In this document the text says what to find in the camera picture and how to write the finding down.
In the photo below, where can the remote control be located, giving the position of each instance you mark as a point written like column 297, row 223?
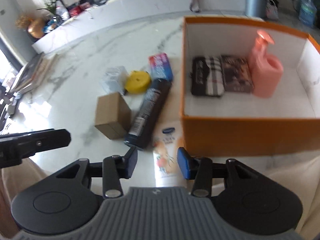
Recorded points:
column 13, row 106

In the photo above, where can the red blue tin box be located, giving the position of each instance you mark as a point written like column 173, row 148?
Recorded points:
column 160, row 67

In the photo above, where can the plaid black tissue pack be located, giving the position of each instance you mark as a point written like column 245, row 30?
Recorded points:
column 207, row 77

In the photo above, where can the woven small basket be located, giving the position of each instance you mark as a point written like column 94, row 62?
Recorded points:
column 272, row 10

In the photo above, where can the yellow tape measure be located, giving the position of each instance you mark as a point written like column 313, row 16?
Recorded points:
column 137, row 82

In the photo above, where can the brown cardboard box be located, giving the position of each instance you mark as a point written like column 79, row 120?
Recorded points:
column 112, row 116

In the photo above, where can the grey metal trash bin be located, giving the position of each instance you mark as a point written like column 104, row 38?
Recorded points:
column 256, row 8

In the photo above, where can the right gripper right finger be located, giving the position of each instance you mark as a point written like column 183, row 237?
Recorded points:
column 197, row 169

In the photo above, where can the pink pump bottle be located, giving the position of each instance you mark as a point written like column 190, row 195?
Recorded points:
column 261, row 43

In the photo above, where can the stack of books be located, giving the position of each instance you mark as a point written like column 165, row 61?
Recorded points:
column 33, row 73

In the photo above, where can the golden vase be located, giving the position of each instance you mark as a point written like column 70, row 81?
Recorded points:
column 35, row 28

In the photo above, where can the orange cardboard box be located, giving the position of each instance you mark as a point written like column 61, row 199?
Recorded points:
column 238, row 124

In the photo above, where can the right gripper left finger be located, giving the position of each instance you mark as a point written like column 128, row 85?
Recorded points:
column 115, row 168

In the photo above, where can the white vaseline lotion tube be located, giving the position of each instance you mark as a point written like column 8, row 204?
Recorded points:
column 167, row 138

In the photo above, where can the blue water jug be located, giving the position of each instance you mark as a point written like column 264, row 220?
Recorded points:
column 307, row 13

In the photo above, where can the potted green plant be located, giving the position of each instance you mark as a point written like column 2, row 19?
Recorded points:
column 49, row 10

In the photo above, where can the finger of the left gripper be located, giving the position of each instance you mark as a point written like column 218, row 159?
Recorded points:
column 28, row 144

